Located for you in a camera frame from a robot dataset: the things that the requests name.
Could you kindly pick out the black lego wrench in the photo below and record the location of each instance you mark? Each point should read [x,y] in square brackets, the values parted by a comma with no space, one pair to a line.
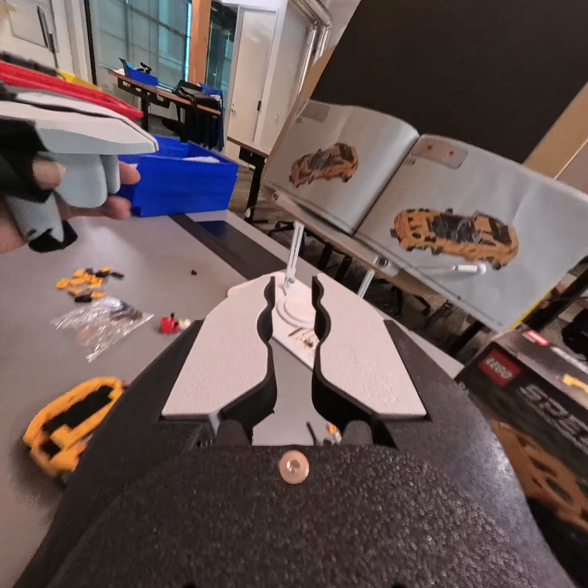
[312,434]

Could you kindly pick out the metal pipes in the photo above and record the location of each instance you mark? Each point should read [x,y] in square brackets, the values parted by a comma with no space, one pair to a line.
[317,46]

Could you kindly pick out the white door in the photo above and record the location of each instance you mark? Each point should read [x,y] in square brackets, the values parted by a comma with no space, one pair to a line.
[252,69]

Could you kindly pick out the white book stand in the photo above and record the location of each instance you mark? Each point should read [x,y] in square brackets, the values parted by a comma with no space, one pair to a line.
[294,307]

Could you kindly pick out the red plastic bin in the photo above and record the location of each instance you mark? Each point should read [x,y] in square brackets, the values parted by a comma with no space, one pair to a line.
[92,96]

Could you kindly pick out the black bag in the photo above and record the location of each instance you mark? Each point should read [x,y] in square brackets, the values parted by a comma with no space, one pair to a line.
[197,101]

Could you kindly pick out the pile of yellow black lego pieces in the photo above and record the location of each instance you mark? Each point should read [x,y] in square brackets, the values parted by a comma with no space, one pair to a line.
[85,279]

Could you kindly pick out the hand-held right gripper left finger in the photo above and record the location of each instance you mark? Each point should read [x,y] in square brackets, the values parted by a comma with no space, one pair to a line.
[220,363]

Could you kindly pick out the yellow lego car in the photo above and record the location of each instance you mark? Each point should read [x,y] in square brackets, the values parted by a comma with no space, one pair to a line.
[69,422]

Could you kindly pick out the small blue bin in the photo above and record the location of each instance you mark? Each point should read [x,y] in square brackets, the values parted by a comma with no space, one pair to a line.
[140,77]

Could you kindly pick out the wooden table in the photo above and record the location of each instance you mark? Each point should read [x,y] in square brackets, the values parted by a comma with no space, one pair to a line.
[158,92]

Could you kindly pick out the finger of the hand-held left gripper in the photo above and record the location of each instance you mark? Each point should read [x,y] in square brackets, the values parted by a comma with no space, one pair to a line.
[46,103]
[101,138]

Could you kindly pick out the lego instruction booklet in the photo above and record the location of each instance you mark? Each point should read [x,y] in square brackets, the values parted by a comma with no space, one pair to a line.
[381,151]

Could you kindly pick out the lego sticker sheet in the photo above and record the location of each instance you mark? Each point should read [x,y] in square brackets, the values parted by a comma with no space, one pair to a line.
[303,340]

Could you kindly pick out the blue plastic bin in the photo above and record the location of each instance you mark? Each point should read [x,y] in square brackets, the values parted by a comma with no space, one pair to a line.
[183,188]

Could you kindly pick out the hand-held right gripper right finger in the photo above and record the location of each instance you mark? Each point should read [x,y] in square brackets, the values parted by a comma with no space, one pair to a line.
[363,363]

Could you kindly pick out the red lego minifigure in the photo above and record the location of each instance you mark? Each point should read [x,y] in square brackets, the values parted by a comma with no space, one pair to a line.
[169,325]

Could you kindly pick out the yellow plastic bin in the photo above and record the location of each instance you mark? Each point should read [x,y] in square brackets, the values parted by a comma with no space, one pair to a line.
[78,80]

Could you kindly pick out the black wood-edged divider panel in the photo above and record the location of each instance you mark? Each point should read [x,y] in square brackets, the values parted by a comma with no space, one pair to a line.
[459,69]

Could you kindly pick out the clear plastic parts bag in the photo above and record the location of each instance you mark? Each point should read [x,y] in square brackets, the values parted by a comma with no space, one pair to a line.
[101,326]

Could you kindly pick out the black lego box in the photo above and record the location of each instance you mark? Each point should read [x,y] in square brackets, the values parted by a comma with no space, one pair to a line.
[528,390]

